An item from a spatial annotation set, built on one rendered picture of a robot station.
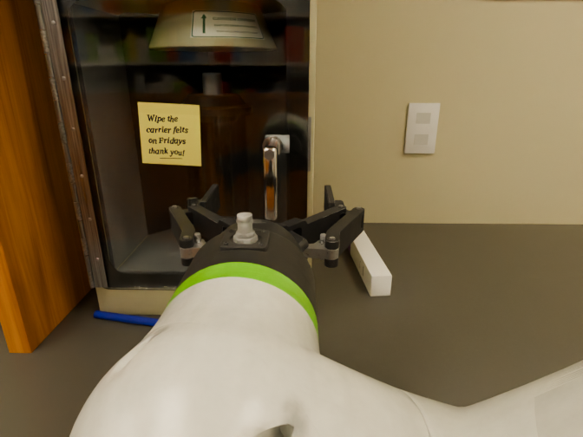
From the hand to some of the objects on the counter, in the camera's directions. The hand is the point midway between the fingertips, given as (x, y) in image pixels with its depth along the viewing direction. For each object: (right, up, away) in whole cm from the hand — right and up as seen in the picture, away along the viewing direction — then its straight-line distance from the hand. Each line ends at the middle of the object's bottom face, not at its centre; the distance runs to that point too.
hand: (271, 198), depth 49 cm
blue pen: (-20, -18, +11) cm, 29 cm away
